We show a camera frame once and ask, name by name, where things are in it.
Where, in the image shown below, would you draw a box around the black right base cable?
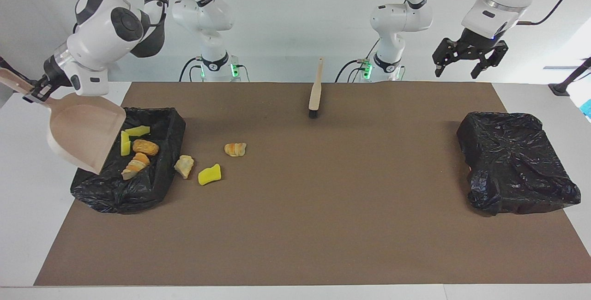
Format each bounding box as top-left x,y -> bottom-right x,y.
179,57 -> 205,83

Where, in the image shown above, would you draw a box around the black left base cable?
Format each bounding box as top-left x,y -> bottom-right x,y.
335,41 -> 380,83

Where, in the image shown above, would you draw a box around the beige hand brush black bristles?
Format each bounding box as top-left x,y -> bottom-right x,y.
308,57 -> 324,120

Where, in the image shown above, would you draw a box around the brown table mat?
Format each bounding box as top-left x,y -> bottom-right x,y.
34,82 -> 591,287

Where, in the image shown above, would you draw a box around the black bag lined bin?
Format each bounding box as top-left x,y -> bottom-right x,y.
456,112 -> 582,217
70,107 -> 187,214

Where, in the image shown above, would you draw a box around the black stand leg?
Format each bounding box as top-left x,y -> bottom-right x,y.
0,55 -> 38,93
548,57 -> 591,96

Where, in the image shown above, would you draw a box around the pale orange-striped bread chunk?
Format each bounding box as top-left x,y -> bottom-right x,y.
121,152 -> 151,181

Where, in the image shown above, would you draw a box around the beige plastic dustpan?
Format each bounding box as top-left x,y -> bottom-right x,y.
0,68 -> 127,175

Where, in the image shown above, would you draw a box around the black base cable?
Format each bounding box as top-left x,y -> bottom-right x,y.
335,41 -> 380,83
179,57 -> 205,83

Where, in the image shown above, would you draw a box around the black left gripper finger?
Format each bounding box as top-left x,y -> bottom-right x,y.
470,41 -> 509,79
432,37 -> 458,78

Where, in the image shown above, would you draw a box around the brown oval bread roll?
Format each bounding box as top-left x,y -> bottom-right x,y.
132,139 -> 160,156

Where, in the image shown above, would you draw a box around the plain yellow sponge piece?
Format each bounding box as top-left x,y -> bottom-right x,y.
198,164 -> 222,186

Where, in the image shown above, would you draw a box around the pale flaky pastry piece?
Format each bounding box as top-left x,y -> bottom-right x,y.
174,155 -> 195,180

